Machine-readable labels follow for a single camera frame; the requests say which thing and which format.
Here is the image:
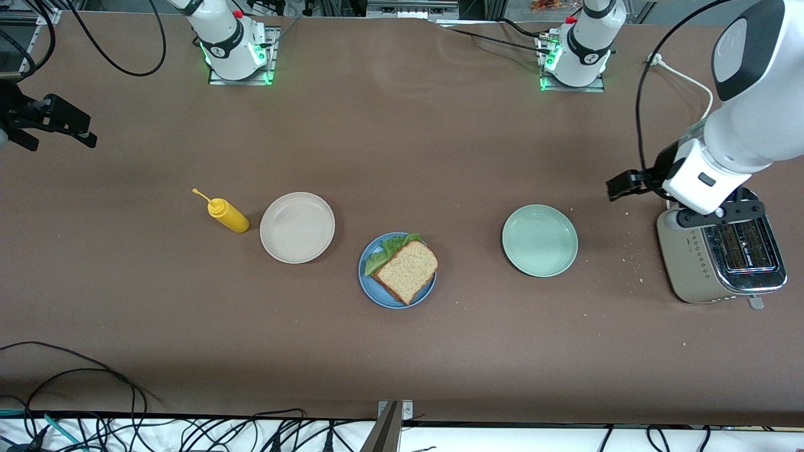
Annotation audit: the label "white power cord with plug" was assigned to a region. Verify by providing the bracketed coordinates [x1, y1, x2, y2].
[647, 53, 715, 209]

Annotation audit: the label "black looping cable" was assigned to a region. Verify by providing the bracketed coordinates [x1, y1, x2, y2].
[0, 342, 148, 434]

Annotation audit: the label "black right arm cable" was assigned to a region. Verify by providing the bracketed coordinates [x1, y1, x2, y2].
[25, 0, 167, 78]

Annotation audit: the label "mint green plate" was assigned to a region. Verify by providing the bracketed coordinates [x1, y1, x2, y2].
[502, 204, 579, 278]

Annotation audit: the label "beige plate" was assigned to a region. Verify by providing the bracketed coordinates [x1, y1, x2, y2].
[259, 191, 336, 264]

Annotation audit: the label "black cables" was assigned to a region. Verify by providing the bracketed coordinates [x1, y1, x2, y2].
[0, 414, 804, 452]

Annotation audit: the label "yellow squeeze bottle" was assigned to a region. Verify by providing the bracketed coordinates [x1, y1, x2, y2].
[192, 188, 250, 234]

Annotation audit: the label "grey metal box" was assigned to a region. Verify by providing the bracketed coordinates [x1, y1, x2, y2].
[366, 0, 459, 19]

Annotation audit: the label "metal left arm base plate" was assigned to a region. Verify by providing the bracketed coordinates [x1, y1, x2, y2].
[539, 31, 607, 94]

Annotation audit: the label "beige chrome toaster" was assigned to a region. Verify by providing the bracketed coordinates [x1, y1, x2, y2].
[656, 186, 788, 311]

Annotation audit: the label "teal cable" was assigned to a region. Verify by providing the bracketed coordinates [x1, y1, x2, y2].
[0, 408, 82, 451]

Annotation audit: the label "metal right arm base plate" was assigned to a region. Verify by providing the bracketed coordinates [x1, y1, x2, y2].
[207, 26, 278, 86]

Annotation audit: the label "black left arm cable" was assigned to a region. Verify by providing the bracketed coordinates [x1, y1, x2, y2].
[636, 0, 736, 202]

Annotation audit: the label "blue plate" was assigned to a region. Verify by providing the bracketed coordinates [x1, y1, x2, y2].
[358, 232, 438, 309]

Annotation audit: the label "aluminium frame rail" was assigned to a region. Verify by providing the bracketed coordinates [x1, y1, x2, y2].
[0, 0, 63, 76]

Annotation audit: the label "green lettuce leaf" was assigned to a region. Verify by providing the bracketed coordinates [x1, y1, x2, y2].
[364, 234, 423, 277]

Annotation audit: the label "black base power cable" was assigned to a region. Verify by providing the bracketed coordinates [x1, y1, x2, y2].
[440, 18, 552, 54]

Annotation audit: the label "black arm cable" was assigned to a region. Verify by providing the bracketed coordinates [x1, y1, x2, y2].
[25, 0, 167, 78]
[636, 0, 736, 202]

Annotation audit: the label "brown bread slice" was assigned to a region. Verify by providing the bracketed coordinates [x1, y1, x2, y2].
[374, 240, 439, 306]

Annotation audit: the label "aluminium table edge bracket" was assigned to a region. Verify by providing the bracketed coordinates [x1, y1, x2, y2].
[361, 400, 414, 452]

